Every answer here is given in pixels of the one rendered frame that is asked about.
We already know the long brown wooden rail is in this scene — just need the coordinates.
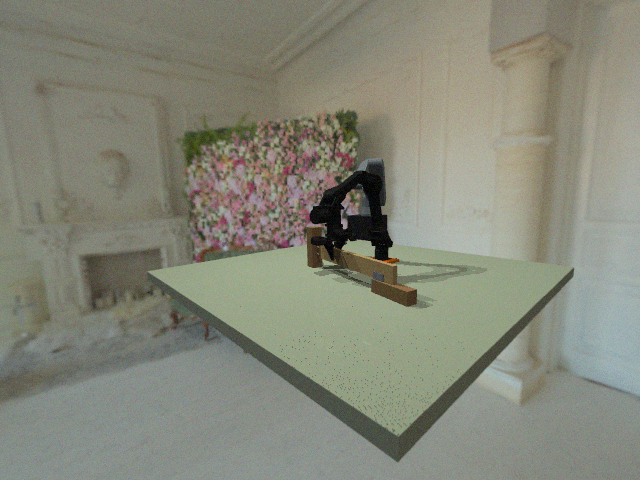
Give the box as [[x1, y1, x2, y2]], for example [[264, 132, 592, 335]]
[[320, 245, 397, 285]]

